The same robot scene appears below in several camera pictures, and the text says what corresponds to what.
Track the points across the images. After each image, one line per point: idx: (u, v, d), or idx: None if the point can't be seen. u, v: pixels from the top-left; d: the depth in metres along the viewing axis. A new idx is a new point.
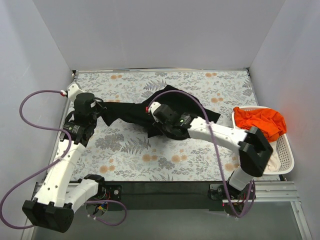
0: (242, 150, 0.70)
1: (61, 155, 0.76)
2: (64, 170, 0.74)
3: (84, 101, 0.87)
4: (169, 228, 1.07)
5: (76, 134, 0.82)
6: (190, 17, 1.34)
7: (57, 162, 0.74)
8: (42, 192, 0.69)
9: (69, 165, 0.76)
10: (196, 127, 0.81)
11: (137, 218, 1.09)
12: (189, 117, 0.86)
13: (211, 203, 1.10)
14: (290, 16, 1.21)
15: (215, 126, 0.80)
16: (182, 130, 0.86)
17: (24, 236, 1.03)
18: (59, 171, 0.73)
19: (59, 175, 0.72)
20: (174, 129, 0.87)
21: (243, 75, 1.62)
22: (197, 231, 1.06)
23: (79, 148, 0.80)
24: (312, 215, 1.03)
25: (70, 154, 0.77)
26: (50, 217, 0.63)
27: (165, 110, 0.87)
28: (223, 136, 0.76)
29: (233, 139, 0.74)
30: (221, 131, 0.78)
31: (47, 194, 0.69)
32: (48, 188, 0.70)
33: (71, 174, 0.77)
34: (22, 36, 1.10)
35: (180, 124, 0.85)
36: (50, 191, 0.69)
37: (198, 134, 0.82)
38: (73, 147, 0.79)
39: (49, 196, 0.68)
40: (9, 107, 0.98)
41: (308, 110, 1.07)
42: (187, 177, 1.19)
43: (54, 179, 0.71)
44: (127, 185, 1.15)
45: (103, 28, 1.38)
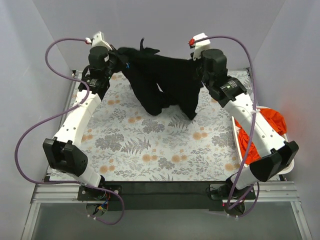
0: (271, 159, 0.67)
1: (80, 102, 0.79)
2: (81, 115, 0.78)
3: (99, 55, 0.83)
4: (169, 228, 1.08)
5: (94, 88, 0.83)
6: (190, 18, 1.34)
7: (76, 107, 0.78)
8: (61, 132, 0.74)
9: (85, 113, 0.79)
10: (239, 105, 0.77)
11: (137, 218, 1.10)
12: (236, 86, 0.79)
13: (211, 203, 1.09)
14: (290, 17, 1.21)
15: (259, 119, 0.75)
16: (220, 95, 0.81)
17: (24, 237, 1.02)
18: (76, 116, 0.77)
19: (77, 119, 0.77)
20: (215, 89, 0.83)
21: (243, 75, 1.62)
22: (197, 231, 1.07)
23: (97, 98, 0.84)
24: (312, 215, 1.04)
25: (87, 103, 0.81)
26: (68, 155, 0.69)
27: (218, 64, 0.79)
28: (260, 133, 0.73)
29: (268, 141, 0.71)
30: (261, 126, 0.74)
31: (66, 134, 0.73)
32: (67, 129, 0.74)
33: (86, 121, 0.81)
34: (23, 39, 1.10)
35: (223, 89, 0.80)
36: (69, 132, 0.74)
37: (237, 113, 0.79)
38: (91, 96, 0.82)
39: (67, 137, 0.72)
40: (8, 107, 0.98)
41: (308, 110, 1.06)
42: (187, 177, 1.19)
43: (72, 123, 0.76)
44: (127, 185, 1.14)
45: (103, 28, 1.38)
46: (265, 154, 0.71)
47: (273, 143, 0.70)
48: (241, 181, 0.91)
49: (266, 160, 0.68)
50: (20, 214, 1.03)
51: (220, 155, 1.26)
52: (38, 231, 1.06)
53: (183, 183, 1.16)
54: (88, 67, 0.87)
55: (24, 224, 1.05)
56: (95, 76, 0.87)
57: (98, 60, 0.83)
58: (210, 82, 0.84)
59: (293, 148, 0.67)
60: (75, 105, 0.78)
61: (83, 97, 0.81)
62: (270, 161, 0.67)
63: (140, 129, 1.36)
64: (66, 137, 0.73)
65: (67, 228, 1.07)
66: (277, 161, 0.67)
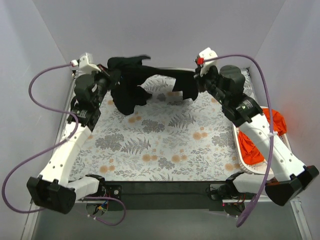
0: (291, 186, 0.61)
1: (68, 136, 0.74)
2: (69, 150, 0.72)
3: (85, 87, 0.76)
4: (169, 228, 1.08)
5: (83, 119, 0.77)
6: (190, 17, 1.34)
7: (63, 142, 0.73)
8: (47, 170, 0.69)
9: (74, 147, 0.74)
10: (255, 127, 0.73)
11: (137, 218, 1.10)
12: (252, 107, 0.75)
13: (211, 203, 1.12)
14: (290, 17, 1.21)
15: (277, 141, 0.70)
16: (235, 116, 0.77)
17: (24, 236, 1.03)
18: (64, 152, 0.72)
19: (65, 156, 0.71)
20: (229, 108, 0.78)
21: (243, 75, 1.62)
22: (197, 231, 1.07)
23: (86, 132, 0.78)
24: (312, 215, 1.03)
25: (76, 136, 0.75)
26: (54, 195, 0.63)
27: (237, 84, 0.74)
28: (278, 157, 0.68)
29: (287, 167, 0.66)
30: (280, 149, 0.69)
31: (52, 172, 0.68)
32: (53, 166, 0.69)
33: (75, 155, 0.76)
34: (23, 39, 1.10)
35: (239, 110, 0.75)
36: (55, 170, 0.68)
37: (252, 134, 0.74)
38: (80, 129, 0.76)
39: (53, 175, 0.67)
40: (8, 107, 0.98)
41: (308, 110, 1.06)
42: (187, 177, 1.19)
43: (59, 159, 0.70)
44: (127, 185, 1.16)
45: (103, 28, 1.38)
46: (284, 179, 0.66)
47: (292, 168, 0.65)
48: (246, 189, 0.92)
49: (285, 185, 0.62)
50: (20, 214, 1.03)
51: (220, 155, 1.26)
52: (39, 231, 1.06)
53: (183, 183, 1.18)
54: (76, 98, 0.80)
55: (24, 224, 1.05)
56: (84, 107, 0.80)
57: (87, 93, 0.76)
58: (225, 101, 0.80)
59: (313, 175, 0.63)
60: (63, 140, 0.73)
61: (71, 130, 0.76)
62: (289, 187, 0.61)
63: (140, 129, 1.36)
64: (52, 175, 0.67)
65: (68, 228, 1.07)
66: (296, 185, 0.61)
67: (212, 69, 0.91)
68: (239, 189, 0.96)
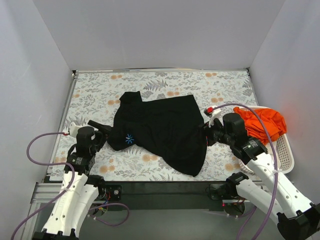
0: (298, 222, 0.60)
1: (67, 186, 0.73)
2: (70, 200, 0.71)
3: (86, 135, 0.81)
4: (168, 228, 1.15)
5: (79, 166, 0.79)
6: (190, 17, 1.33)
7: (62, 193, 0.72)
8: (50, 223, 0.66)
9: (74, 196, 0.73)
10: (260, 164, 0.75)
11: (137, 218, 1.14)
12: (256, 145, 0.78)
13: (211, 203, 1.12)
14: (290, 17, 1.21)
15: (282, 178, 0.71)
16: (242, 154, 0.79)
17: (24, 236, 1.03)
18: (65, 203, 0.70)
19: (66, 206, 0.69)
20: (236, 148, 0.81)
21: (243, 75, 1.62)
22: (196, 230, 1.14)
23: (84, 178, 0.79)
24: None
25: (75, 185, 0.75)
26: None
27: (239, 125, 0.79)
28: (284, 193, 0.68)
29: (293, 203, 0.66)
30: (285, 186, 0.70)
31: (55, 225, 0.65)
32: (56, 218, 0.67)
33: (75, 204, 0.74)
34: (23, 39, 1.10)
35: (245, 148, 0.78)
36: (58, 222, 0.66)
37: (258, 172, 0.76)
38: (78, 177, 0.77)
39: (57, 227, 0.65)
40: (8, 107, 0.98)
41: (308, 111, 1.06)
42: (187, 177, 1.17)
43: (61, 210, 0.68)
44: (127, 185, 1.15)
45: (103, 28, 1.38)
46: (291, 215, 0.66)
47: (298, 205, 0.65)
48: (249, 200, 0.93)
49: (293, 223, 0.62)
50: (20, 214, 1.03)
51: (220, 155, 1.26)
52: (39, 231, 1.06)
53: (183, 183, 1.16)
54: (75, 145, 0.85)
55: (24, 224, 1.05)
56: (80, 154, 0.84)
57: (86, 140, 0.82)
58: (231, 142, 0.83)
59: None
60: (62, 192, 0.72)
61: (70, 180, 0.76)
62: (296, 224, 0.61)
63: None
64: (56, 227, 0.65)
65: None
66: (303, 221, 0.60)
67: (215, 121, 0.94)
68: (242, 195, 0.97)
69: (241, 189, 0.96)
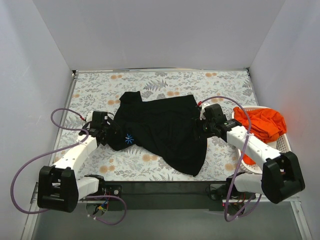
0: (267, 166, 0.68)
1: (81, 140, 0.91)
2: (80, 150, 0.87)
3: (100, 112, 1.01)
4: (169, 228, 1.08)
5: (92, 133, 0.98)
6: (190, 18, 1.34)
7: (76, 145, 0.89)
8: (60, 162, 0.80)
9: (84, 149, 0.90)
10: (235, 133, 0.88)
11: (135, 217, 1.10)
12: (233, 123, 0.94)
13: (212, 204, 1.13)
14: (290, 17, 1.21)
15: (253, 139, 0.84)
16: (221, 132, 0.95)
17: (24, 237, 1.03)
18: (75, 151, 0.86)
19: (77, 153, 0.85)
20: (216, 128, 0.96)
21: (243, 75, 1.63)
22: (197, 230, 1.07)
23: (95, 141, 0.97)
24: (313, 215, 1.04)
25: (87, 142, 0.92)
26: (64, 180, 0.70)
27: (216, 110, 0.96)
28: (255, 148, 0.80)
29: (263, 153, 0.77)
30: (256, 144, 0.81)
31: (65, 162, 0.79)
32: (66, 159, 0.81)
33: (82, 158, 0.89)
34: (23, 38, 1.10)
35: (222, 126, 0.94)
36: (68, 161, 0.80)
37: (234, 140, 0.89)
38: (91, 138, 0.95)
39: (66, 164, 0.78)
40: (8, 107, 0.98)
41: (308, 110, 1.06)
42: (187, 177, 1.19)
43: (71, 155, 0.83)
44: (127, 185, 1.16)
45: (103, 28, 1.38)
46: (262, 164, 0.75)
47: (268, 154, 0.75)
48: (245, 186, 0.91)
49: (266, 172, 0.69)
50: (21, 213, 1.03)
51: (220, 155, 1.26)
52: (39, 231, 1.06)
53: (183, 183, 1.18)
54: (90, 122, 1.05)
55: (24, 224, 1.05)
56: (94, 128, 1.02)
57: (100, 116, 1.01)
58: (212, 124, 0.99)
59: (290, 157, 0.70)
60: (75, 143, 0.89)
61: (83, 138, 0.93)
62: (267, 169, 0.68)
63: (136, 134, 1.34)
64: (65, 164, 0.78)
65: (68, 228, 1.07)
66: (277, 165, 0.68)
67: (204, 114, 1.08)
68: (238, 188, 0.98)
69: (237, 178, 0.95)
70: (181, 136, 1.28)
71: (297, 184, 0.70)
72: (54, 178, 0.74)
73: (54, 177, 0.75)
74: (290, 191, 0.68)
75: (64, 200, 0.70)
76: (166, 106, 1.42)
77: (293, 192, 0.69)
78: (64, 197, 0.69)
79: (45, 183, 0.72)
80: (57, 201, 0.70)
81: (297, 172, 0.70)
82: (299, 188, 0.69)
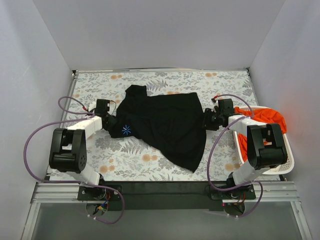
0: (249, 127, 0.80)
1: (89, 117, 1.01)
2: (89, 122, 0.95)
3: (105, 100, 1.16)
4: (169, 228, 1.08)
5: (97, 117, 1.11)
6: (189, 18, 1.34)
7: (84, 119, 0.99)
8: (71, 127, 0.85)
9: (92, 122, 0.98)
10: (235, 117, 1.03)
11: (135, 218, 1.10)
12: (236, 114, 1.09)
13: (212, 204, 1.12)
14: (290, 17, 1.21)
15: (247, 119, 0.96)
16: (225, 121, 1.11)
17: (24, 237, 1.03)
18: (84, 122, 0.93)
19: (85, 123, 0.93)
20: (220, 117, 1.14)
21: (243, 75, 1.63)
22: (197, 230, 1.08)
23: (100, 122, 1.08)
24: (313, 214, 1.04)
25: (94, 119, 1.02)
26: (77, 138, 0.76)
27: (227, 102, 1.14)
28: (245, 122, 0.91)
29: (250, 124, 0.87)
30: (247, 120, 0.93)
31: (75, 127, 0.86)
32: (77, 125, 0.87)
33: (89, 130, 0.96)
34: (23, 38, 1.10)
35: (226, 115, 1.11)
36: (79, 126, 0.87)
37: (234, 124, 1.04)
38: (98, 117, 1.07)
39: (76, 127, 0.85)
40: (8, 107, 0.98)
41: (308, 109, 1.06)
42: (187, 177, 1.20)
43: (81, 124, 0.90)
44: (126, 185, 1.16)
45: (103, 28, 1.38)
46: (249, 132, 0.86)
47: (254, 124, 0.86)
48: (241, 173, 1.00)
49: (250, 135, 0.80)
50: (21, 213, 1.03)
51: (220, 156, 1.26)
52: (39, 231, 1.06)
53: (183, 183, 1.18)
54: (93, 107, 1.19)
55: (24, 224, 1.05)
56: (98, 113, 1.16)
57: (103, 103, 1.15)
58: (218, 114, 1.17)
59: (273, 125, 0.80)
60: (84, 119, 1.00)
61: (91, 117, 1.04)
62: (249, 130, 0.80)
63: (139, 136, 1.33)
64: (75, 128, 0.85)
65: (68, 229, 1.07)
66: (257, 130, 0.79)
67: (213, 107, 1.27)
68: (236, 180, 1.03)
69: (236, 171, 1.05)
70: (181, 130, 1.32)
71: (280, 152, 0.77)
72: (65, 140, 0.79)
73: (65, 139, 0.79)
74: (271, 155, 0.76)
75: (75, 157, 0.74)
76: (167, 101, 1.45)
77: (275, 158, 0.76)
78: (76, 154, 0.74)
79: (57, 142, 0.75)
80: (68, 158, 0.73)
81: (279, 141, 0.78)
82: (280, 155, 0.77)
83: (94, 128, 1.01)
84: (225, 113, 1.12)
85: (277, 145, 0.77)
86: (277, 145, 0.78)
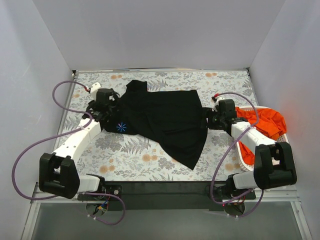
0: (258, 148, 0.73)
1: (83, 126, 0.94)
2: (82, 136, 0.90)
3: (105, 93, 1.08)
4: (169, 228, 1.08)
5: (96, 117, 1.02)
6: (189, 18, 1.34)
7: (78, 130, 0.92)
8: (62, 149, 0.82)
9: (87, 134, 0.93)
10: (239, 125, 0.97)
11: (135, 218, 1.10)
12: (240, 119, 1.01)
13: (212, 203, 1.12)
14: (290, 17, 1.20)
15: (253, 130, 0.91)
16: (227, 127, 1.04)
17: (24, 236, 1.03)
18: (76, 138, 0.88)
19: (78, 140, 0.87)
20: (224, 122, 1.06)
21: (243, 75, 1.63)
22: (197, 230, 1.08)
23: (98, 126, 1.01)
24: (313, 215, 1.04)
25: (89, 128, 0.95)
26: (64, 170, 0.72)
27: (229, 104, 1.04)
28: (253, 137, 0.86)
29: (258, 141, 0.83)
30: (255, 133, 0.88)
31: (66, 150, 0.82)
32: (67, 146, 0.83)
33: (84, 143, 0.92)
34: (23, 38, 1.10)
35: (229, 121, 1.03)
36: (70, 148, 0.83)
37: (237, 133, 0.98)
38: (94, 123, 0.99)
39: (67, 152, 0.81)
40: (8, 107, 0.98)
41: (308, 110, 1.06)
42: (187, 177, 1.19)
43: (72, 142, 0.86)
44: (127, 186, 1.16)
45: (103, 28, 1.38)
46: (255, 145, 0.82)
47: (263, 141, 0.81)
48: (243, 180, 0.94)
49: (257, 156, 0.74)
50: (20, 213, 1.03)
51: (220, 156, 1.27)
52: (39, 231, 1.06)
53: (183, 183, 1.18)
54: (93, 103, 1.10)
55: (24, 224, 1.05)
56: (98, 109, 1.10)
57: (104, 97, 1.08)
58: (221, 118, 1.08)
59: (283, 145, 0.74)
60: (79, 127, 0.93)
61: (86, 123, 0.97)
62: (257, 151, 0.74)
63: (139, 135, 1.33)
64: (65, 151, 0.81)
65: (68, 229, 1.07)
66: (268, 153, 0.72)
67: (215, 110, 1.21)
68: (237, 185, 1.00)
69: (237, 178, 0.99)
70: (182, 129, 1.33)
71: (289, 175, 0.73)
72: (55, 164, 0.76)
73: (55, 165, 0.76)
74: (280, 179, 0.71)
75: (65, 187, 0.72)
76: (168, 98, 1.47)
77: (283, 181, 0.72)
78: (66, 184, 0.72)
79: (45, 170, 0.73)
80: (58, 187, 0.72)
81: (289, 163, 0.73)
82: (289, 179, 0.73)
83: (89, 137, 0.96)
84: (226, 118, 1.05)
85: (287, 168, 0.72)
86: (287, 168, 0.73)
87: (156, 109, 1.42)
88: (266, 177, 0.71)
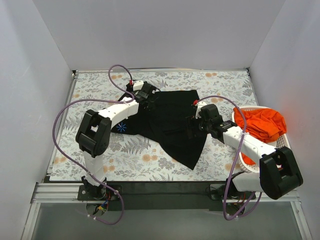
0: (263, 161, 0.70)
1: (126, 101, 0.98)
2: (122, 108, 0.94)
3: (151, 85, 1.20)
4: (169, 228, 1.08)
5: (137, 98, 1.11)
6: (189, 18, 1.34)
7: (121, 103, 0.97)
8: (103, 111, 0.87)
9: (126, 109, 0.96)
10: (231, 132, 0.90)
11: (135, 218, 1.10)
12: (228, 124, 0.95)
13: (212, 203, 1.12)
14: (290, 17, 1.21)
15: (249, 137, 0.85)
16: (217, 134, 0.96)
17: (24, 237, 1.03)
18: (118, 107, 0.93)
19: (119, 109, 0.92)
20: (212, 129, 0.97)
21: (243, 75, 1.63)
22: (197, 229, 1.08)
23: (136, 107, 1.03)
24: (313, 215, 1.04)
25: (130, 104, 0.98)
26: (101, 127, 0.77)
27: (212, 111, 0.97)
28: (251, 146, 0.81)
29: (259, 150, 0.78)
30: (252, 141, 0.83)
31: (107, 112, 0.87)
32: (109, 111, 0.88)
33: (121, 116, 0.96)
34: (23, 38, 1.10)
35: (218, 128, 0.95)
36: (110, 113, 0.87)
37: (231, 140, 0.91)
38: (135, 102, 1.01)
39: (107, 114, 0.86)
40: (8, 107, 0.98)
41: (308, 109, 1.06)
42: (187, 177, 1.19)
43: (114, 109, 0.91)
44: (127, 186, 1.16)
45: (103, 28, 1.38)
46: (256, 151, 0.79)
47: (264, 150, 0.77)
48: (245, 183, 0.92)
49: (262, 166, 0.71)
50: (20, 213, 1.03)
51: (220, 156, 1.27)
52: (38, 231, 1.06)
53: (183, 183, 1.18)
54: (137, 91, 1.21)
55: (24, 224, 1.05)
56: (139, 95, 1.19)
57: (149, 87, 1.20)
58: (209, 125, 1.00)
59: (286, 152, 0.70)
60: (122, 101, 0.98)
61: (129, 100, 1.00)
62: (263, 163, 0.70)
63: (139, 135, 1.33)
64: (106, 114, 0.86)
65: (68, 228, 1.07)
66: (272, 164, 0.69)
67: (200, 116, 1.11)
68: (239, 187, 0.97)
69: (237, 181, 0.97)
70: (181, 129, 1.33)
71: (295, 179, 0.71)
72: (94, 122, 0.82)
73: (94, 122, 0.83)
74: (289, 186, 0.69)
75: (95, 143, 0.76)
76: (168, 98, 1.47)
77: (292, 186, 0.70)
78: (97, 140, 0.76)
79: (86, 122, 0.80)
80: (89, 141, 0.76)
81: (293, 167, 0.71)
82: (297, 182, 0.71)
83: (127, 113, 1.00)
84: (213, 124, 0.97)
85: (292, 172, 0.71)
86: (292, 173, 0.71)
87: (156, 109, 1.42)
88: (276, 188, 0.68)
